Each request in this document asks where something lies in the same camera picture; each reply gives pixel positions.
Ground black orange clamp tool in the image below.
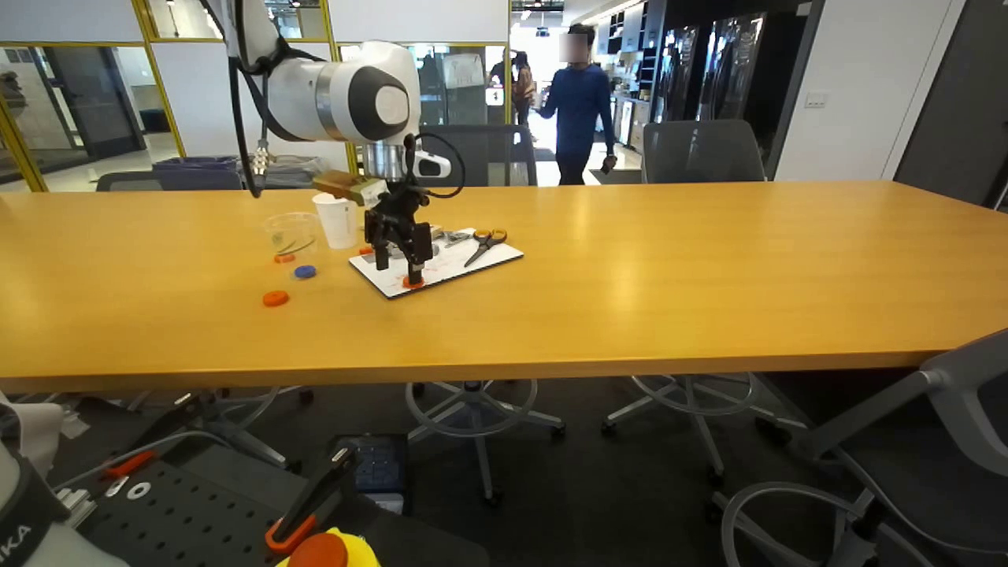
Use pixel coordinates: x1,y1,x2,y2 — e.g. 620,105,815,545
265,447,354,557

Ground person in blue shirt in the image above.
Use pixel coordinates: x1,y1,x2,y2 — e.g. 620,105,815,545
534,27,617,186

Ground dark mesh office chair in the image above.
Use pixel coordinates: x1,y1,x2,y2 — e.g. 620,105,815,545
406,125,563,508

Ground blue disc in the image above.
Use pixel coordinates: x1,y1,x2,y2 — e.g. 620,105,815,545
291,265,318,281

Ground yellow red emergency stop button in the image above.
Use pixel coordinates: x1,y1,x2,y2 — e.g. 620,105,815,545
278,529,380,567

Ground grey mesh office chair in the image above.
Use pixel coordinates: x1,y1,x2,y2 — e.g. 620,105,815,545
600,119,767,482

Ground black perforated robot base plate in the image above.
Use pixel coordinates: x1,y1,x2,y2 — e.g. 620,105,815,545
78,447,305,567

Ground grey chair front right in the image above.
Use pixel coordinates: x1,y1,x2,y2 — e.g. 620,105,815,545
718,330,1008,567

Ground clear plastic cup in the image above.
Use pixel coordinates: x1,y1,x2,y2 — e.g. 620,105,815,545
266,212,318,281

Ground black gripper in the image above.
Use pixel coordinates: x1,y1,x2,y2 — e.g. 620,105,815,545
365,180,430,278

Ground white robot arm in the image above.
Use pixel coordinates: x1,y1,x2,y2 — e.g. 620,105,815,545
198,0,430,285

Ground orange handled scissors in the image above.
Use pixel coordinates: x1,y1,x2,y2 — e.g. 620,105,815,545
462,231,508,268

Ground white paper cup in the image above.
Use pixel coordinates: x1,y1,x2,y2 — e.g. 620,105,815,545
311,193,354,250

